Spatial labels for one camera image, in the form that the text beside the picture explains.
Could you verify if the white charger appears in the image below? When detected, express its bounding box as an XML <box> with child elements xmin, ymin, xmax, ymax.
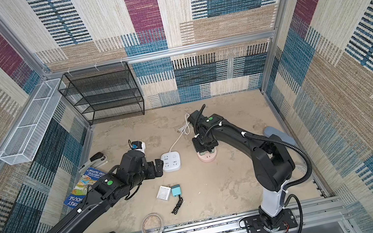
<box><xmin>157</xmin><ymin>186</ymin><xmax>172</xmax><ymax>201</ymax></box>

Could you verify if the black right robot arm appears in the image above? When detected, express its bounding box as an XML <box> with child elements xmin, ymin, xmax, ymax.
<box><xmin>187</xmin><ymin>105</ymin><xmax>313</xmax><ymax>232</ymax></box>

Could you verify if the pink round power strip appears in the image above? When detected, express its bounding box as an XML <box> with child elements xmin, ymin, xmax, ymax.
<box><xmin>197</xmin><ymin>149</ymin><xmax>218</xmax><ymax>163</ymax></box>

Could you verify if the white square power strip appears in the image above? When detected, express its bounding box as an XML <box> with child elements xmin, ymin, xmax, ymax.
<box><xmin>160</xmin><ymin>151</ymin><xmax>181</xmax><ymax>173</ymax></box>

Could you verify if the black grey stapler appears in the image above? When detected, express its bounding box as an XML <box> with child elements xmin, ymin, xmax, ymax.
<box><xmin>78</xmin><ymin>152</ymin><xmax>107</xmax><ymax>175</ymax></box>

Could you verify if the blue illustrated book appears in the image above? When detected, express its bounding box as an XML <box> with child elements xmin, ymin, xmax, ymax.
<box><xmin>63</xmin><ymin>167</ymin><xmax>105</xmax><ymax>209</ymax></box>

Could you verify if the blue grey glasses case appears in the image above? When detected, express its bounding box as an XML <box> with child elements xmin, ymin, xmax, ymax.
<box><xmin>264</xmin><ymin>126</ymin><xmax>296</xmax><ymax>146</ymax></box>

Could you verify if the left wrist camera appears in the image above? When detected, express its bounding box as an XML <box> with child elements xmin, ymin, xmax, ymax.
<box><xmin>128</xmin><ymin>140</ymin><xmax>146</xmax><ymax>154</ymax></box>

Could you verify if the clear coiled cable ring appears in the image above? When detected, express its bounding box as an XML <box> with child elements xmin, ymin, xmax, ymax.
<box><xmin>139</xmin><ymin>211</ymin><xmax>167</xmax><ymax>233</ymax></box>

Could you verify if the black wire shelf rack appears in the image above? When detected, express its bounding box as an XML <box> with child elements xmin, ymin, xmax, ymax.
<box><xmin>58</xmin><ymin>62</ymin><xmax>145</xmax><ymax>126</ymax></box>

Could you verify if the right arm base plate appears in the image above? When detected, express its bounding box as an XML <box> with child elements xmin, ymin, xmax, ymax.
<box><xmin>239</xmin><ymin>208</ymin><xmax>298</xmax><ymax>233</ymax></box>

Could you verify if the white wire mesh basket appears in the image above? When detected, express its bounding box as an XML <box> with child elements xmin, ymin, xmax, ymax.
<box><xmin>0</xmin><ymin>79</ymin><xmax>61</xmax><ymax>166</ymax></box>

